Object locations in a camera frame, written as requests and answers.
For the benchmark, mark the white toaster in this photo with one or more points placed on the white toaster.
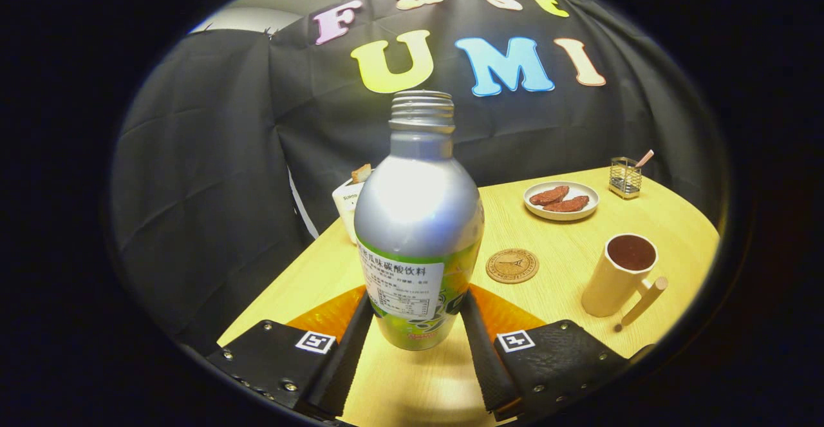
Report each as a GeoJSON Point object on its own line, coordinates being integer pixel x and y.
{"type": "Point", "coordinates": [347, 211]}

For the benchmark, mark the white round plate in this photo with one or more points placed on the white round plate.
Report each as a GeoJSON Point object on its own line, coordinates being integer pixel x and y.
{"type": "Point", "coordinates": [560, 216]}

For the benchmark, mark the black backdrop cloth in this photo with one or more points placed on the black backdrop cloth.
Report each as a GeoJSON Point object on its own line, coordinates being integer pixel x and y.
{"type": "Point", "coordinates": [212, 176]}

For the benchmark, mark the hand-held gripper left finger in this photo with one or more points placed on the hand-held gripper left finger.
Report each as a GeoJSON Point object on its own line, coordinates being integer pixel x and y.
{"type": "Point", "coordinates": [341, 369]}

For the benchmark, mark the brown sausage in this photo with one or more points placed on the brown sausage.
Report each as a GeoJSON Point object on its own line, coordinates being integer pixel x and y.
{"type": "Point", "coordinates": [549, 195]}
{"type": "Point", "coordinates": [568, 205]}

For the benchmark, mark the light wooden table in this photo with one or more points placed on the light wooden table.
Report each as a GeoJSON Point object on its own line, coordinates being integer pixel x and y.
{"type": "Point", "coordinates": [553, 311]}

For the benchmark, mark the silver green-label juice bottle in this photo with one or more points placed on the silver green-label juice bottle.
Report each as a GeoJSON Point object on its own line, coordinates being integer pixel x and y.
{"type": "Point", "coordinates": [418, 221]}

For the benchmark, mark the round cork coaster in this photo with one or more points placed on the round cork coaster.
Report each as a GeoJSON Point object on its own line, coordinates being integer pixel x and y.
{"type": "Point", "coordinates": [512, 266]}

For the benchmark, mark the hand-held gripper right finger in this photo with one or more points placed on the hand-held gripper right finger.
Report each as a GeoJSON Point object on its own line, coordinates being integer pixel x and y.
{"type": "Point", "coordinates": [483, 362]}

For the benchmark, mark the toasted bread slice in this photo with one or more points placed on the toasted bread slice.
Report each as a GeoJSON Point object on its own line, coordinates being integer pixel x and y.
{"type": "Point", "coordinates": [362, 173]}

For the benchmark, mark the pink stick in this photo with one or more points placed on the pink stick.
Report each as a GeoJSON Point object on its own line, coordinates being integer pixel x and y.
{"type": "Point", "coordinates": [644, 158]}

